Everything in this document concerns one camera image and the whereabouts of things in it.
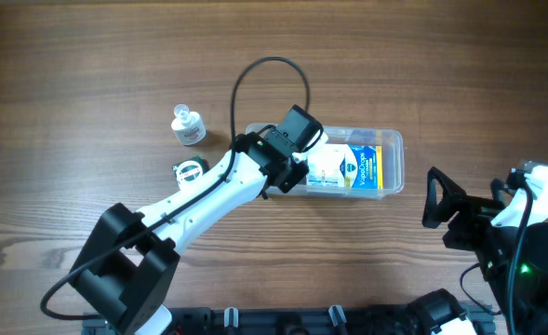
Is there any black cable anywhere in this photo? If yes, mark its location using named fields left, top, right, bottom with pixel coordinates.
left=458, top=176, right=535, bottom=335
left=39, top=56, right=312, bottom=322

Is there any dark green round tin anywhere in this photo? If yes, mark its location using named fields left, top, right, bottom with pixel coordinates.
left=172, top=155, right=208, bottom=189

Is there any blue VapoDrops packet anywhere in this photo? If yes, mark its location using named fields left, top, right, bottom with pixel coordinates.
left=344, top=144, right=384, bottom=190

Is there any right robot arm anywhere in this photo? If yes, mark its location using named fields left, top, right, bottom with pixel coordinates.
left=421, top=161, right=548, bottom=334

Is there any clear plastic container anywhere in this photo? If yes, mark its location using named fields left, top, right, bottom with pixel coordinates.
left=244, top=121, right=405, bottom=200

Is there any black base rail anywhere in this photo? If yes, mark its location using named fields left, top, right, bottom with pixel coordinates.
left=81, top=304, right=496, bottom=335

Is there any white round bottle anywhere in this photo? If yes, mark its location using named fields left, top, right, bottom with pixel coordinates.
left=171, top=104, right=207, bottom=146

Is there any left black cable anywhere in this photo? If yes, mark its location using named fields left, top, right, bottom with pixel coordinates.
left=39, top=56, right=312, bottom=322

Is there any right black cable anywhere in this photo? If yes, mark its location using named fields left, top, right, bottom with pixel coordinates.
left=458, top=176, right=535, bottom=335

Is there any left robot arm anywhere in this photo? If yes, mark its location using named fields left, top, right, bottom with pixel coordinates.
left=69, top=106, right=326, bottom=334

